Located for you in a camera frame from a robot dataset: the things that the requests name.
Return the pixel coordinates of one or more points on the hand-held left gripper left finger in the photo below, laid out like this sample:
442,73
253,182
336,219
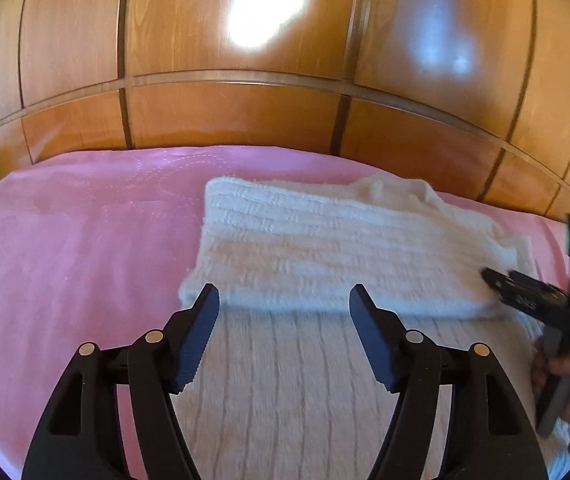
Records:
196,342

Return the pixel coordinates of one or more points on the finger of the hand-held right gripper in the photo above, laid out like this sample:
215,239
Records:
512,287

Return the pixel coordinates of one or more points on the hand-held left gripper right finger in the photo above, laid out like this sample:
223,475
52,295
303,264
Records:
372,342

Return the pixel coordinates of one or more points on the white knit sweater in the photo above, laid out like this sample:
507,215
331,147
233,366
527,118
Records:
325,260

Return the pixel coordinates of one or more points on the pink blanket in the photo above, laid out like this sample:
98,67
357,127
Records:
75,240

